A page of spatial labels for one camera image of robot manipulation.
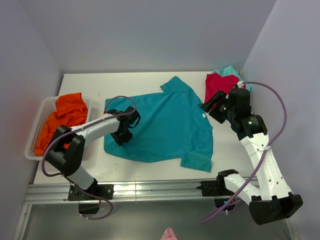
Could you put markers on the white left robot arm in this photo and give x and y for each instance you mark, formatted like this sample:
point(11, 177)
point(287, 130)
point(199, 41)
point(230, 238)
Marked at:
point(66, 147)

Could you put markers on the pink object at bottom edge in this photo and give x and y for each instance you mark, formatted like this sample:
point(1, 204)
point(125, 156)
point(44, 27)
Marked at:
point(168, 234)

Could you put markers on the white plastic laundry basket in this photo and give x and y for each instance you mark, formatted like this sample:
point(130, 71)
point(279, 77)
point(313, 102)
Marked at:
point(47, 107)

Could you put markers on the folded teal t-shirt underneath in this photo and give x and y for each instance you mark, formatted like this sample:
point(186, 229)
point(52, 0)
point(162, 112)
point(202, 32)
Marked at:
point(237, 72)

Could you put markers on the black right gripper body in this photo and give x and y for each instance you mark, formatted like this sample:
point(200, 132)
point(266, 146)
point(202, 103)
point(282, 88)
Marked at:
point(221, 111)

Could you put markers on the teal t-shirt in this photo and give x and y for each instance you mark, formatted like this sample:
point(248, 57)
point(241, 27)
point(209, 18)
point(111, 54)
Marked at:
point(172, 126)

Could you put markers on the orange t-shirt in basket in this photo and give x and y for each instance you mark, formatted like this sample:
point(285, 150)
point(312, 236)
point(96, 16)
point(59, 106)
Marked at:
point(70, 111)

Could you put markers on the folded red t-shirt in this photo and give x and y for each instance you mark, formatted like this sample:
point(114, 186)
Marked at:
point(209, 92)

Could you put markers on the aluminium front rail frame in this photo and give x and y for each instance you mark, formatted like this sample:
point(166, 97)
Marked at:
point(130, 191)

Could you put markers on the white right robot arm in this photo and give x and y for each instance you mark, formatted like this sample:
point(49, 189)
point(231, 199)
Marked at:
point(266, 192)

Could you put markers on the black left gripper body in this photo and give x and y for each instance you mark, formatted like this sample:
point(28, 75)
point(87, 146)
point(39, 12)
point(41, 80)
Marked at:
point(121, 136)

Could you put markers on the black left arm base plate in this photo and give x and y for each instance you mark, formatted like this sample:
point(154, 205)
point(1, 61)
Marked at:
point(96, 192)

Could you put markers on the black box under left base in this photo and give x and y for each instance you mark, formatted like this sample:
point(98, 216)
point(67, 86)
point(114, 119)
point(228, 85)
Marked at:
point(88, 208)

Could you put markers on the aluminium right side rail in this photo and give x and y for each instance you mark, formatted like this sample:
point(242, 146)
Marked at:
point(261, 155)

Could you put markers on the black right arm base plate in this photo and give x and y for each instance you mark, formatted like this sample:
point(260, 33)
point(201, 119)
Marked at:
point(209, 188)

